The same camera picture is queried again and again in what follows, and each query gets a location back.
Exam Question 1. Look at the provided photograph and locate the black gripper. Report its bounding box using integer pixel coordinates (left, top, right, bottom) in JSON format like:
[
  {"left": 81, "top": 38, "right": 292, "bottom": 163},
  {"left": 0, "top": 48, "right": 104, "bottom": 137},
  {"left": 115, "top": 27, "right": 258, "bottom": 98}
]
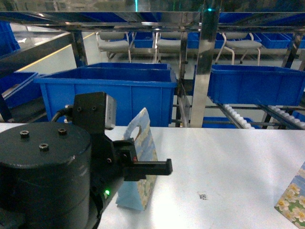
[{"left": 104, "top": 137, "right": 173, "bottom": 182}]

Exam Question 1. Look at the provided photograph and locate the flower gift bag light blue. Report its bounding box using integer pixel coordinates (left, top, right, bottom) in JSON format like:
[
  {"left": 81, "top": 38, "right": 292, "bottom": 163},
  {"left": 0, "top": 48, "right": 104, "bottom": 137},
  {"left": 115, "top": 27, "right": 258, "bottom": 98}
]
[{"left": 116, "top": 108, "right": 158, "bottom": 211}]

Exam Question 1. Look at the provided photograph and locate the large blue bin behind table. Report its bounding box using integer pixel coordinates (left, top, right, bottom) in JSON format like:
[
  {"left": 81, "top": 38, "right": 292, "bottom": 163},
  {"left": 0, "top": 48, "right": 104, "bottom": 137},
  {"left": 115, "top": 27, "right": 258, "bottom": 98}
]
[{"left": 34, "top": 67, "right": 177, "bottom": 127}]

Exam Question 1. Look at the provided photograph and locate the QR code sticker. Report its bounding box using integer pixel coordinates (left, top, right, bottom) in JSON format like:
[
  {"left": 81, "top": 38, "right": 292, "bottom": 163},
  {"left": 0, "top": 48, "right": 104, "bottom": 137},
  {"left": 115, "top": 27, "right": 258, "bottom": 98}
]
[{"left": 197, "top": 192, "right": 208, "bottom": 200}]

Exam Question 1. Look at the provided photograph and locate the grey chair left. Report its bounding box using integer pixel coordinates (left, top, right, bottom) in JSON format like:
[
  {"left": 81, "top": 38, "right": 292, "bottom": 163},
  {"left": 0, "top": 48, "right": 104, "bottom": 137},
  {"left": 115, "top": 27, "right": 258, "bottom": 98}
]
[{"left": 96, "top": 31, "right": 132, "bottom": 62}]

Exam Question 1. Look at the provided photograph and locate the blue bin far left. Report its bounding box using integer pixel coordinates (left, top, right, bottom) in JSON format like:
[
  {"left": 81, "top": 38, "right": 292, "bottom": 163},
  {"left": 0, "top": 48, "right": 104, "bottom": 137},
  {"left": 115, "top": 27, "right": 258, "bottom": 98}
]
[{"left": 0, "top": 72, "right": 42, "bottom": 108}]

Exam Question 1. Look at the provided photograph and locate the blue bin on roller rack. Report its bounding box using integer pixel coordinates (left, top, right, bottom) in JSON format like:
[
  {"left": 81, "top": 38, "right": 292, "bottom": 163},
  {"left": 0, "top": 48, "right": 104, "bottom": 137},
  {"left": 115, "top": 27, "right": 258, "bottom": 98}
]
[{"left": 208, "top": 65, "right": 305, "bottom": 106}]

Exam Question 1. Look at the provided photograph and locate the grey chair right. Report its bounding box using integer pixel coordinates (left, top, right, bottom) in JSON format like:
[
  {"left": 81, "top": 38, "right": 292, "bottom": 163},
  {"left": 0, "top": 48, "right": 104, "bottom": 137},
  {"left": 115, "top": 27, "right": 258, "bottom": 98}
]
[{"left": 214, "top": 32, "right": 262, "bottom": 66}]

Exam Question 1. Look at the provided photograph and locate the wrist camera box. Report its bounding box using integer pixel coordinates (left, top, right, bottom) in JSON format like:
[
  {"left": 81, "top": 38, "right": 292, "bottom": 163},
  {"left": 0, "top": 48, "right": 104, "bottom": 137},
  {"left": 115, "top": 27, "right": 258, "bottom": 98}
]
[{"left": 72, "top": 92, "right": 117, "bottom": 134}]

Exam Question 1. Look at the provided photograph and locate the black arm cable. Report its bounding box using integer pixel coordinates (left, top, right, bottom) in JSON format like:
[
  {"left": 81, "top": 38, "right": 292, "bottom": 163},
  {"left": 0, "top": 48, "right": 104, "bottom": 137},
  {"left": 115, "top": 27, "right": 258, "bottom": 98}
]
[{"left": 51, "top": 104, "right": 74, "bottom": 124}]

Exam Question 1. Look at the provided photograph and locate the steel rack upright post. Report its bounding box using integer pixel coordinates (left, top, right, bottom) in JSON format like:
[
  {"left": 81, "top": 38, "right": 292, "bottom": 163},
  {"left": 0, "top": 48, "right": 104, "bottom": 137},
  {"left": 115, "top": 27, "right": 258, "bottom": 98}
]
[{"left": 190, "top": 6, "right": 219, "bottom": 128}]

